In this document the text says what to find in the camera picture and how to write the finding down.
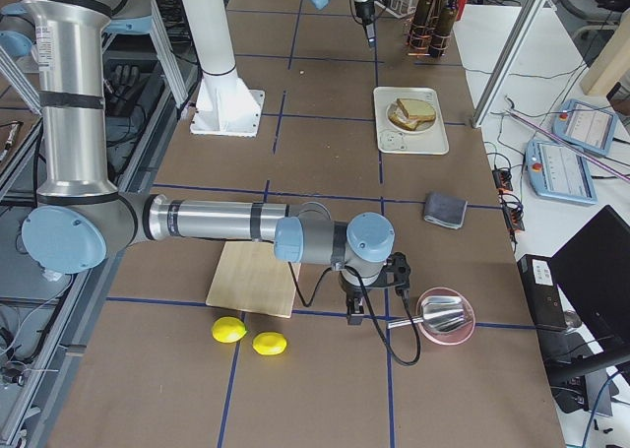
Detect yellow lemon half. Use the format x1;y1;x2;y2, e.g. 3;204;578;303
252;332;287;355

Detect copper wire bottle rack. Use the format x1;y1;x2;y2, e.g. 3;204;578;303
407;17;452;58

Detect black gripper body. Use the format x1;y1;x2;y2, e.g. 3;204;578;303
339;252;411;295
354;0;375;28

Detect near blue teach pendant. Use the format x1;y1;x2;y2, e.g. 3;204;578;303
526;139;598;206

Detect black camera cable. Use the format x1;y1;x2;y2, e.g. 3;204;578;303
287;260;422;367

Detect cream bear tray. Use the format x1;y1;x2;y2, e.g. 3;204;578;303
373;87;449;156

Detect folded grey cloth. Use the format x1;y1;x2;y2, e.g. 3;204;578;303
423;191;468;229

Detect black computer box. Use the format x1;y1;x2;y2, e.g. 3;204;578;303
517;254;566;332

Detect aluminium frame post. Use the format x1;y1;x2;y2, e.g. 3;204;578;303
472;0;546;128

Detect black laptop monitor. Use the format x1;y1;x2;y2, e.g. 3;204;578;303
547;205;629;385

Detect white round plate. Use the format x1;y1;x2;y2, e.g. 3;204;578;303
400;111;437;133

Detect blue teach pendant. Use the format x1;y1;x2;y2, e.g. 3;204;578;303
526;139;598;206
552;99;618;157

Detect far blue teach pendant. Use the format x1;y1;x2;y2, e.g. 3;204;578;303
552;99;618;157

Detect wooden cutting board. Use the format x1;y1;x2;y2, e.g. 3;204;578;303
206;241;295;318

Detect whole yellow lemon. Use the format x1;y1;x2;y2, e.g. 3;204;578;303
211;316;247;344

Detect metal scoop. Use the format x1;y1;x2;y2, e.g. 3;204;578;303
387;295;472;334

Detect dark wine bottle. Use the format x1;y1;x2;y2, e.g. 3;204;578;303
412;0;442;25
428;0;460;58

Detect purple reaching stick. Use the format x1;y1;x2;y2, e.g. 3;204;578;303
506;99;629;182

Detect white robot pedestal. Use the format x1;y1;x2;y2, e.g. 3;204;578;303
182;0;265;137

